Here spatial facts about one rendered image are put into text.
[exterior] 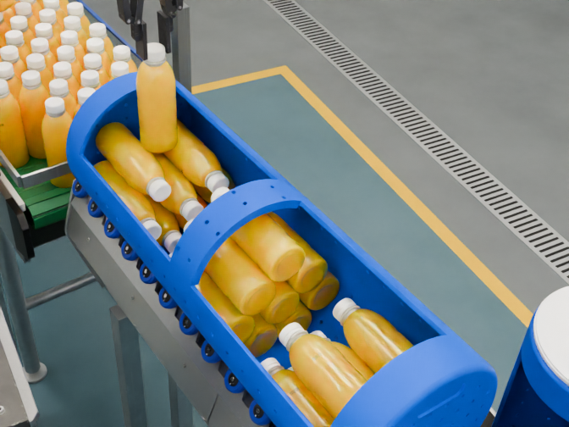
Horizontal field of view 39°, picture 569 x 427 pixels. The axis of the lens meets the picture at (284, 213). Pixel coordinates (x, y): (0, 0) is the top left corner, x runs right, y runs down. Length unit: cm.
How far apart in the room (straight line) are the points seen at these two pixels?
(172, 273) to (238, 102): 249
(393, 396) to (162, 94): 71
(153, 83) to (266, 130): 216
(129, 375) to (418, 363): 114
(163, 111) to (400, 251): 172
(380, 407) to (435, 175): 246
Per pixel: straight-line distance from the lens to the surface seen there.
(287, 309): 136
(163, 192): 149
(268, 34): 435
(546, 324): 146
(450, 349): 112
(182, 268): 130
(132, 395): 216
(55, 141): 179
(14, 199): 186
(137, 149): 154
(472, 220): 327
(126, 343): 200
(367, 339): 123
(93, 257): 175
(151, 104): 148
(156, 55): 145
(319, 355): 118
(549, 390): 143
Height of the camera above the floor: 205
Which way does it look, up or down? 41 degrees down
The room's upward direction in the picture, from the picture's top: 4 degrees clockwise
